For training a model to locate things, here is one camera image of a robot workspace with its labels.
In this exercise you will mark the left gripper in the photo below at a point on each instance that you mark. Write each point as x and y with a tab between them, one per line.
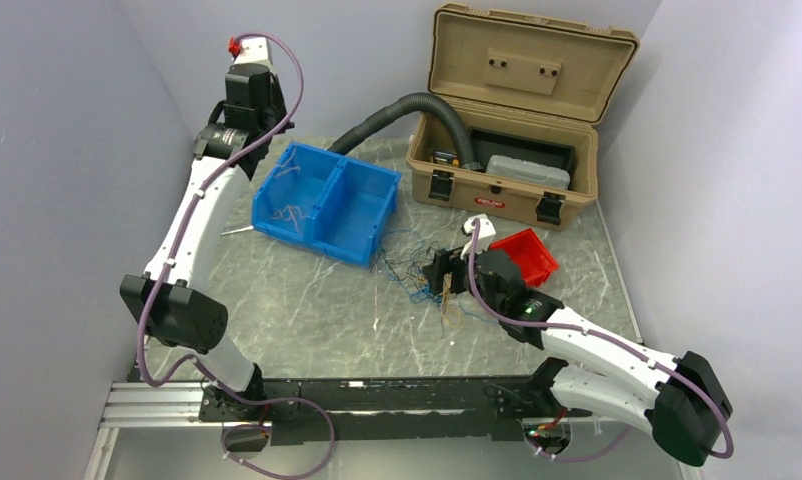
277	96

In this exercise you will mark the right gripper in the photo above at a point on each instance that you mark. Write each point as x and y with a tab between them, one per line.
443	263

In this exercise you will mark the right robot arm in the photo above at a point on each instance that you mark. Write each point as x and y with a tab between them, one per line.
677	400

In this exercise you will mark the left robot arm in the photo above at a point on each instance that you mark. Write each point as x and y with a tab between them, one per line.
169	300

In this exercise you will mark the red storage bin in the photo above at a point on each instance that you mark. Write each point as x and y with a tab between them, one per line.
526	249

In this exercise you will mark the yellow black device in case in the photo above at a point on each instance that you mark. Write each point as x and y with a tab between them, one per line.
445	158

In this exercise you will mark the blue double storage bin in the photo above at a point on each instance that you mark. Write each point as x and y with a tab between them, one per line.
325	202

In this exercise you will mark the grey plastic organiser box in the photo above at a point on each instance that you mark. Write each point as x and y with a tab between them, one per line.
527	171

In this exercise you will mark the black tray in case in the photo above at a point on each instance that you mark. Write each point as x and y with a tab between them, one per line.
487	144

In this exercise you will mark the silver wrench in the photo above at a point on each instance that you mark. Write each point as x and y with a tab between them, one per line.
236	230

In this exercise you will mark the tan tool case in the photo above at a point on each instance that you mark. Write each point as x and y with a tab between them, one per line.
526	75

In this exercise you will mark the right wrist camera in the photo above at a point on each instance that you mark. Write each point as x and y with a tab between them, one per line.
485	230

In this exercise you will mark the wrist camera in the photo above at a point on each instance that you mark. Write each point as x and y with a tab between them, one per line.
253	50
485	230

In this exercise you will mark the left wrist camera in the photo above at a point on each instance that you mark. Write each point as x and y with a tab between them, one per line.
253	50

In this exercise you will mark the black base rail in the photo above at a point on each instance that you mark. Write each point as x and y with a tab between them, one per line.
499	408

